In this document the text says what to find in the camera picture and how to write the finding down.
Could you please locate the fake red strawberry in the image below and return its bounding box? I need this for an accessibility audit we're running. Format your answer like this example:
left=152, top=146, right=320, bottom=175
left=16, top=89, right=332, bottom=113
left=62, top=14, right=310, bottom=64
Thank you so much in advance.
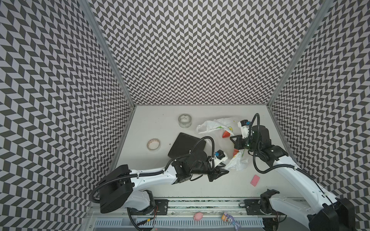
left=222, top=131, right=231, bottom=138

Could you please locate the white plastic bag lemon print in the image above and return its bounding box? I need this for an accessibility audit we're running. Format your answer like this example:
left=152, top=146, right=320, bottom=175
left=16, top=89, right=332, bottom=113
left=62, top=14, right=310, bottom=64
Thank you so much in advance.
left=196, top=117, right=249, bottom=171

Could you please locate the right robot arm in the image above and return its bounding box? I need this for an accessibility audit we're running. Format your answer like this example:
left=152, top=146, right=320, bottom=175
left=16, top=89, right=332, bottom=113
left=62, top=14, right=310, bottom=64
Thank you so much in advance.
left=230, top=114, right=356, bottom=231

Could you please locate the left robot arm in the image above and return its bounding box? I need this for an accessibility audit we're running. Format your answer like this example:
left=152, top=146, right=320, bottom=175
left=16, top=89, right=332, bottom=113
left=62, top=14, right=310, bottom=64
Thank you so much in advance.
left=89, top=136, right=229, bottom=214

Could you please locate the black square tray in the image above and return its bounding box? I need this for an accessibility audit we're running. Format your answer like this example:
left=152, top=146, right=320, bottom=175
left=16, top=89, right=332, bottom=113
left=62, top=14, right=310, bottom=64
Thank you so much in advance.
left=168, top=132, right=199, bottom=159

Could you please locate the pink sticky note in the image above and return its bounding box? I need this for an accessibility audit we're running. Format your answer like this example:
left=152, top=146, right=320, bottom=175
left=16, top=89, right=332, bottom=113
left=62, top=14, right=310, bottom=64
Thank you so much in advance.
left=250, top=175, right=260, bottom=187

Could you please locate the purple toy figure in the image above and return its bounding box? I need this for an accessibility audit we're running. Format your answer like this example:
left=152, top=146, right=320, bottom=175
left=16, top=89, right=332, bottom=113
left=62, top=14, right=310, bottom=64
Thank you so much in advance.
left=221, top=212, right=241, bottom=231

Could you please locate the clear tape roll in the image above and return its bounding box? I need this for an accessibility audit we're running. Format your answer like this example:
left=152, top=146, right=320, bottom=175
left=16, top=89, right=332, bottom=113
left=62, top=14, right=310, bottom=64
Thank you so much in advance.
left=178, top=114, right=192, bottom=129

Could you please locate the beige tape roll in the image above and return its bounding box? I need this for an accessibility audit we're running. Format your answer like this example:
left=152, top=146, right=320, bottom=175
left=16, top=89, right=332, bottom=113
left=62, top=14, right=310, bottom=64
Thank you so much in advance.
left=146, top=138, right=161, bottom=151

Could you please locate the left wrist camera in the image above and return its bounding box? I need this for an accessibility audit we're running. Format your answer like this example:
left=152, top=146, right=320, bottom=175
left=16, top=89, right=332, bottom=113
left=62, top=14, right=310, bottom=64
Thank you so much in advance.
left=214, top=150, right=228, bottom=167

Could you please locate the pink toy on rail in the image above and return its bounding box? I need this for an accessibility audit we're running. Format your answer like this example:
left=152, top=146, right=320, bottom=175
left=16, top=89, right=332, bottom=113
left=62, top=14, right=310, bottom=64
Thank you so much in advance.
left=193, top=212, right=203, bottom=221

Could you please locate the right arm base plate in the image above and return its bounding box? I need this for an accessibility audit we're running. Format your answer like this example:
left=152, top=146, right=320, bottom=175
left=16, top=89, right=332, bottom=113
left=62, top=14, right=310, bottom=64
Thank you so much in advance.
left=240, top=199, right=284, bottom=216

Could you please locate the aluminium front rail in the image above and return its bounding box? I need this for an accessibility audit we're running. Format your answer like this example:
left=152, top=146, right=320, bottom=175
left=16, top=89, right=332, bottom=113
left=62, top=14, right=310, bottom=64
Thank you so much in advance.
left=83, top=197, right=319, bottom=219

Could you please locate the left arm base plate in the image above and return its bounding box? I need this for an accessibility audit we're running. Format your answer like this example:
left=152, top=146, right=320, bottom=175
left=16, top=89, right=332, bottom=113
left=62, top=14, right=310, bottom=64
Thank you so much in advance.
left=130, top=199, right=169, bottom=216

